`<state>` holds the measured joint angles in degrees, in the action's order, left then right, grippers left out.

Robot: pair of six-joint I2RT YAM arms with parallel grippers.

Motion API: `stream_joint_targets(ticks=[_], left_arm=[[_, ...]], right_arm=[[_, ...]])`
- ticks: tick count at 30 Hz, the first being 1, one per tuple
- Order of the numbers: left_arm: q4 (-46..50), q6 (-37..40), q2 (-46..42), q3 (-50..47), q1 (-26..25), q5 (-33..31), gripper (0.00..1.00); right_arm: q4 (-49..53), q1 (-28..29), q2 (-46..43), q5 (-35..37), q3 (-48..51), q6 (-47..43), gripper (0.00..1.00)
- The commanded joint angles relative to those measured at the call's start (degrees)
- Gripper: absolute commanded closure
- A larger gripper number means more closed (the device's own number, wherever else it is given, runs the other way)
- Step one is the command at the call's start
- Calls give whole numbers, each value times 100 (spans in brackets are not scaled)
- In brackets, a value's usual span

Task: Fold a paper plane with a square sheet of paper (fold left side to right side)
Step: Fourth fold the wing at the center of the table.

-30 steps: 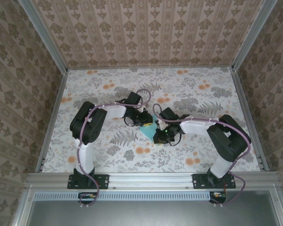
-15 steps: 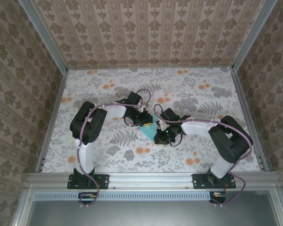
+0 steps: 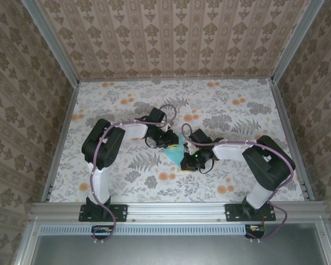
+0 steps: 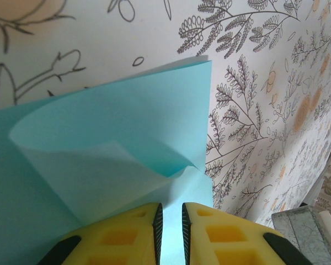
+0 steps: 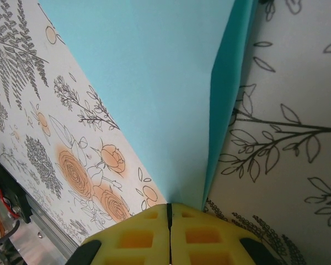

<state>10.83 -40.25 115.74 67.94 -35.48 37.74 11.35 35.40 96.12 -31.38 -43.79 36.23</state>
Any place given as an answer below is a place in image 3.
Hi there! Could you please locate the light blue paper sheet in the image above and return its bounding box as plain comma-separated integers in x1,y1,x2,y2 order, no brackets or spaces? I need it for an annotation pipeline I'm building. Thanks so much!
162,132,187,168

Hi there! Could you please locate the floral patterned table cover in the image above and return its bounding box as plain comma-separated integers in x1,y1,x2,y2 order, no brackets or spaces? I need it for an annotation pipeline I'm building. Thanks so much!
48,78,307,204

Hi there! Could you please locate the grey metal panel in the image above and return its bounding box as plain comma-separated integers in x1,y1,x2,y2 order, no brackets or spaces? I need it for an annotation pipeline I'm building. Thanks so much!
30,234,329,265

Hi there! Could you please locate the wide aluminium mounting rail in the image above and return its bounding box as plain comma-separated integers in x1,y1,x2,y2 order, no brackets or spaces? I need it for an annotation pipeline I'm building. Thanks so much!
29,200,328,222

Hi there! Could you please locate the slotted grey cable duct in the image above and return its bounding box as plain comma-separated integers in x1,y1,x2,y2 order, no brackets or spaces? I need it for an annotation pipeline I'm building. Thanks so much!
40,224,265,236

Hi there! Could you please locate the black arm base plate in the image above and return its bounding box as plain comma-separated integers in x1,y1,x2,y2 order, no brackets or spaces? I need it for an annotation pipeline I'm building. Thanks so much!
78,203,127,222
225,203,276,222

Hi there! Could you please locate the aluminium table edge rail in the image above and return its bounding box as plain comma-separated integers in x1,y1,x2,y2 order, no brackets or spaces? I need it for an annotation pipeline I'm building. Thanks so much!
269,79,316,202
40,82,81,203
77,78,275,83

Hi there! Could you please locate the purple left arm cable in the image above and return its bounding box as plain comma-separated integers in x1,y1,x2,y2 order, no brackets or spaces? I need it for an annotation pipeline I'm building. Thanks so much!
90,104,179,245

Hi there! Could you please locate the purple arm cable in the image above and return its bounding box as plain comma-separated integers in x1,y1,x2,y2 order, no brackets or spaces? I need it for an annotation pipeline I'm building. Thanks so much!
181,123,296,244
90,104,179,245

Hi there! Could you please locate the black connector box with wires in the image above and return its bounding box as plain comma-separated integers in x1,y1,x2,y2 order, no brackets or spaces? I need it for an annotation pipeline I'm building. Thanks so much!
244,224,265,240
91,225,115,240

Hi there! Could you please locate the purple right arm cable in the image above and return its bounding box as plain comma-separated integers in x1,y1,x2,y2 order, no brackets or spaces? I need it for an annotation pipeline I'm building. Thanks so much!
181,123,296,244

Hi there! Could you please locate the aluminium frame post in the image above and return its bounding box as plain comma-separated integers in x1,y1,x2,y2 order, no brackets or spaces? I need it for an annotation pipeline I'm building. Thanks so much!
24,0,81,87
270,0,325,83

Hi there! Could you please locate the aluminium lower frame bar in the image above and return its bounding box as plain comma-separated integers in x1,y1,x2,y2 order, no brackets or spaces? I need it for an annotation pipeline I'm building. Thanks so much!
316,218,331,265
12,216,42,265

